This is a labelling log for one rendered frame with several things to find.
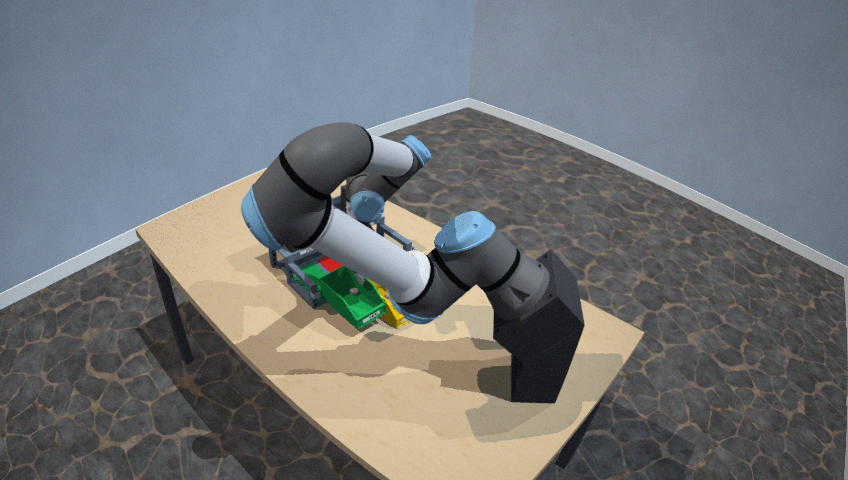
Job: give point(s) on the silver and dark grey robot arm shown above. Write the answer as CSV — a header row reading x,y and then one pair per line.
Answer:
x,y
281,208

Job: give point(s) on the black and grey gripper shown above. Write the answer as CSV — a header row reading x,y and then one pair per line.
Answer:
x,y
358,276

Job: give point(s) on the yellow bin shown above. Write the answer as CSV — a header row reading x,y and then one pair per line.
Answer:
x,y
396,319

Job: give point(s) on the green bin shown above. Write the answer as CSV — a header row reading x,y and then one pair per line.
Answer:
x,y
352,308

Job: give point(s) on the grey metal shelf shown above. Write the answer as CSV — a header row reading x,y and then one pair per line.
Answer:
x,y
317,265

